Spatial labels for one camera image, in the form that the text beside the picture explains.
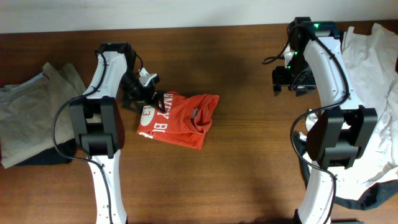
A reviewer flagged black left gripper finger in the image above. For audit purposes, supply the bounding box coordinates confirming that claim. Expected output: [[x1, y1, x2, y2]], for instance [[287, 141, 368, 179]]
[[152, 90, 166, 113], [122, 101, 145, 114]]

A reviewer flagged orange red t-shirt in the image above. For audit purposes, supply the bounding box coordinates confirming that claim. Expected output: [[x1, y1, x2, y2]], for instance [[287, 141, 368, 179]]
[[137, 91, 220, 150]]

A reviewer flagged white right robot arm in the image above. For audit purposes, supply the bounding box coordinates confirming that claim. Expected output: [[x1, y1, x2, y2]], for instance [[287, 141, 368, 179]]
[[263, 17, 377, 223]]

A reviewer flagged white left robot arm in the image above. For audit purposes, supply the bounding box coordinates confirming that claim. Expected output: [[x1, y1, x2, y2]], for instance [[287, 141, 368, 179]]
[[68, 42, 165, 224]]

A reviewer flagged crumpled white shirt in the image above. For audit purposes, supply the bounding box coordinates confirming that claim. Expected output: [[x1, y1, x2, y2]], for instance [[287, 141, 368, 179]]
[[287, 18, 384, 202]]

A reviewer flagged folded black garment left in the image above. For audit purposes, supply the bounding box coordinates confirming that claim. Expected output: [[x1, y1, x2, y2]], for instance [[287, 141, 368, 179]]
[[16, 139, 76, 166]]

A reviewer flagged folded beige shirt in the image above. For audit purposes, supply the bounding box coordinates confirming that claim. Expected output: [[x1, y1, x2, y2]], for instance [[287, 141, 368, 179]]
[[1, 62, 86, 169]]

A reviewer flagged dark grey garment right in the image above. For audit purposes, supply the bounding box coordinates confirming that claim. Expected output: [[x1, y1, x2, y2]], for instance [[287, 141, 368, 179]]
[[294, 135, 397, 210]]

